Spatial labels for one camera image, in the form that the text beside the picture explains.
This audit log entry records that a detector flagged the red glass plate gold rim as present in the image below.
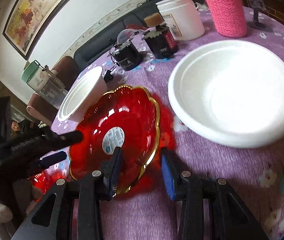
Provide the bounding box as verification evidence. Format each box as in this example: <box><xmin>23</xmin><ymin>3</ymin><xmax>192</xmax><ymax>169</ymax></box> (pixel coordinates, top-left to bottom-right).
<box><xmin>69</xmin><ymin>85</ymin><xmax>160</xmax><ymax>195</ymax></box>

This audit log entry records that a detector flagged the small white foam bowl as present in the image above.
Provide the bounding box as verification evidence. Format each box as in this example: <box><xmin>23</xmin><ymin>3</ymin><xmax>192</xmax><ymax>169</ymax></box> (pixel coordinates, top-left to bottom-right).
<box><xmin>57</xmin><ymin>66</ymin><xmax>107</xmax><ymax>122</ymax></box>

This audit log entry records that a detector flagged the large white foam bowl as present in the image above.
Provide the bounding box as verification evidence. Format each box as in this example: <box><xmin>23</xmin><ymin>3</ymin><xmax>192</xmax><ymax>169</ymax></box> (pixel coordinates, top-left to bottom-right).
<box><xmin>168</xmin><ymin>40</ymin><xmax>284</xmax><ymax>148</ymax></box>

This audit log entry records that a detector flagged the white gloved left hand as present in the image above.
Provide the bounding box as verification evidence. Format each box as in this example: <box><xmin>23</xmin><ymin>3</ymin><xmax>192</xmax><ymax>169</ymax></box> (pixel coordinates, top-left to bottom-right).
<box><xmin>0</xmin><ymin>179</ymin><xmax>43</xmax><ymax>240</ymax></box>

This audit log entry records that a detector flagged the seated man in black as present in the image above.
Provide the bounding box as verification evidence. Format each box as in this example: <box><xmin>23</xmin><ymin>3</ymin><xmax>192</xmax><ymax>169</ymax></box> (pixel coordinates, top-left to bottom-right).
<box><xmin>11</xmin><ymin>119</ymin><xmax>47</xmax><ymax>139</ymax></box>

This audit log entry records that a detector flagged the purple floral tablecloth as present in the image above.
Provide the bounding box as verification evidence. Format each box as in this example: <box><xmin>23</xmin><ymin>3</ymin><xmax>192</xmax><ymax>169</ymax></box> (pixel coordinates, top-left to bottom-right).
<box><xmin>29</xmin><ymin>4</ymin><xmax>284</xmax><ymax>240</ymax></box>

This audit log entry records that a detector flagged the clear bottle green lid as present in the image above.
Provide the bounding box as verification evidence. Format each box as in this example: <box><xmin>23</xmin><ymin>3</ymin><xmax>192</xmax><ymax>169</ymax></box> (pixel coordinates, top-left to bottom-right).
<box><xmin>21</xmin><ymin>60</ymin><xmax>67</xmax><ymax>109</ymax></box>

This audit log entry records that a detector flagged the black binder clip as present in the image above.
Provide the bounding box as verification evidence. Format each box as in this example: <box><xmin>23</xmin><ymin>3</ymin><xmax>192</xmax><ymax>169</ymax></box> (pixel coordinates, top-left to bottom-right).
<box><xmin>103</xmin><ymin>67</ymin><xmax>116</xmax><ymax>83</ymax></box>

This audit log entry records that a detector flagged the black leather sofa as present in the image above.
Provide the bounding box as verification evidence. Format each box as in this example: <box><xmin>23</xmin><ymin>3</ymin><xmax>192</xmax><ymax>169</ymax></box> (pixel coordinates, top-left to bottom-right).
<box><xmin>73</xmin><ymin>0</ymin><xmax>204</xmax><ymax>72</ymax></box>

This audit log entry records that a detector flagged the black round tin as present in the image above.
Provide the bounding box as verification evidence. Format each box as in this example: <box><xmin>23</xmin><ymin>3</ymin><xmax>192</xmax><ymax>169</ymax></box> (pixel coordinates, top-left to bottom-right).
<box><xmin>109</xmin><ymin>40</ymin><xmax>144</xmax><ymax>72</ymax></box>

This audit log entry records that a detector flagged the framed horse painting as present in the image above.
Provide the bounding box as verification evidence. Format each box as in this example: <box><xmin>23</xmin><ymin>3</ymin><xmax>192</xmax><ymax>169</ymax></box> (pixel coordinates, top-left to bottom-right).
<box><xmin>2</xmin><ymin>0</ymin><xmax>68</xmax><ymax>60</ymax></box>

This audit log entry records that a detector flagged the black red jar cork lid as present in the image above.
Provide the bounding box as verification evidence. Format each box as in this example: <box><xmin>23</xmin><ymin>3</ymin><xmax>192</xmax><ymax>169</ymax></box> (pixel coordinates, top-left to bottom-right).
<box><xmin>143</xmin><ymin>12</ymin><xmax>178</xmax><ymax>59</ymax></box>

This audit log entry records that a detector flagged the pink knit-sleeved thermos bottle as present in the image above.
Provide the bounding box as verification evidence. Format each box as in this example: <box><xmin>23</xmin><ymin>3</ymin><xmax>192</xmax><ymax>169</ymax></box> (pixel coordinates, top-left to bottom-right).
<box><xmin>205</xmin><ymin>0</ymin><xmax>247</xmax><ymax>38</ymax></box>

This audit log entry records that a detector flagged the white plastic jar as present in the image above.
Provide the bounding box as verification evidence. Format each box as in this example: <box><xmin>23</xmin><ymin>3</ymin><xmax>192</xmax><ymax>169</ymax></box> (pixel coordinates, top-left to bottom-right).
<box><xmin>156</xmin><ymin>0</ymin><xmax>205</xmax><ymax>41</ymax></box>

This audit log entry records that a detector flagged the black phone stand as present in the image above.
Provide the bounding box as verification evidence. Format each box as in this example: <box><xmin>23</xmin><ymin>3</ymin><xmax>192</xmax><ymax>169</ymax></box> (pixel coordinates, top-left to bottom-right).
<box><xmin>248</xmin><ymin>0</ymin><xmax>273</xmax><ymax>33</ymax></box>

